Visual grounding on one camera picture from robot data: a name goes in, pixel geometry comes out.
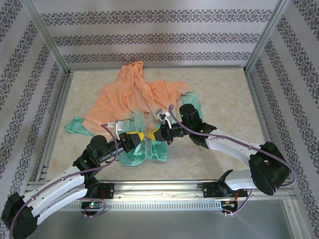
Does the aluminium table side rail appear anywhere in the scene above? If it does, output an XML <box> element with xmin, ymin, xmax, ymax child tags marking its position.
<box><xmin>37</xmin><ymin>72</ymin><xmax>73</xmax><ymax>180</ymax></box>
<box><xmin>245</xmin><ymin>69</ymin><xmax>283</xmax><ymax>180</ymax></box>

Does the slotted grey cable duct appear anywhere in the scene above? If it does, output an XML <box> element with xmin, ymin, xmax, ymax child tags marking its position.
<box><xmin>59</xmin><ymin>201</ymin><xmax>223</xmax><ymax>211</ymax></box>

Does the thin aluminium cross rail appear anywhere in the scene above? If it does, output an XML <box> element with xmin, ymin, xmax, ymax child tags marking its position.
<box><xmin>68</xmin><ymin>65</ymin><xmax>247</xmax><ymax>72</ymax></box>

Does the circuit board with green light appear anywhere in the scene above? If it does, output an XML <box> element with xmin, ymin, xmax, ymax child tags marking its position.
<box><xmin>81</xmin><ymin>202</ymin><xmax>103</xmax><ymax>209</ymax></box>

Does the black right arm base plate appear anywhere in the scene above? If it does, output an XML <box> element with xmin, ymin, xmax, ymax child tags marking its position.
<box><xmin>203</xmin><ymin>181</ymin><xmax>248</xmax><ymax>199</ymax></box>

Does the grey metal panel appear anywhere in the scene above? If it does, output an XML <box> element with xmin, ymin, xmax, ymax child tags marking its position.
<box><xmin>32</xmin><ymin>210</ymin><xmax>296</xmax><ymax>239</ymax></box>

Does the long purple left arm cable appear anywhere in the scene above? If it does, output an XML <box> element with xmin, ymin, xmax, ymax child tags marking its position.
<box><xmin>9</xmin><ymin>123</ymin><xmax>120</xmax><ymax>239</ymax></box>

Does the orange and teal jacket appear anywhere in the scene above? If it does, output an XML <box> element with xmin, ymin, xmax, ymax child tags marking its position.
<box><xmin>64</xmin><ymin>60</ymin><xmax>202</xmax><ymax>167</ymax></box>

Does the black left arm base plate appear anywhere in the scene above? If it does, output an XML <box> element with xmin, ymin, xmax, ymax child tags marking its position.
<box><xmin>96</xmin><ymin>183</ymin><xmax>115</xmax><ymax>200</ymax></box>

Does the aluminium frame post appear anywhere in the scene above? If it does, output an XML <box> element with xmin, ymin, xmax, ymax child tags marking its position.
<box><xmin>23</xmin><ymin>0</ymin><xmax>72</xmax><ymax>77</ymax></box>
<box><xmin>244</xmin><ymin>0</ymin><xmax>293</xmax><ymax>73</ymax></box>

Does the long purple arm cable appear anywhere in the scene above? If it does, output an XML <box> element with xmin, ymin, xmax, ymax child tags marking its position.
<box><xmin>9</xmin><ymin>123</ymin><xmax>120</xmax><ymax>239</ymax></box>
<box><xmin>168</xmin><ymin>104</ymin><xmax>298</xmax><ymax>217</ymax></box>

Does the long purple right arm cable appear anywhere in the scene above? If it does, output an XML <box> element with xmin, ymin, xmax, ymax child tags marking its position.
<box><xmin>168</xmin><ymin>104</ymin><xmax>298</xmax><ymax>217</ymax></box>

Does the wide aluminium mounting rail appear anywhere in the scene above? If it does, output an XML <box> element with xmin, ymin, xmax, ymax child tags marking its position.
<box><xmin>23</xmin><ymin>179</ymin><xmax>295</xmax><ymax>200</ymax></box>

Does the short purple cable loop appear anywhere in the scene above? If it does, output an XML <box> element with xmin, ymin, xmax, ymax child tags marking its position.
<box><xmin>83</xmin><ymin>196</ymin><xmax>107</xmax><ymax>219</ymax></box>

